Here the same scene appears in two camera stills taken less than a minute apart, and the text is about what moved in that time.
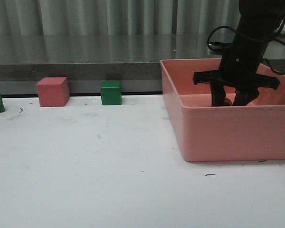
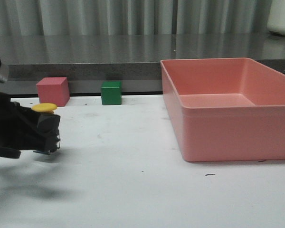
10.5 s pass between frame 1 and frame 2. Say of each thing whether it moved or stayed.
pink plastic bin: stayed
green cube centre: stayed
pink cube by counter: stayed
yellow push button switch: moved
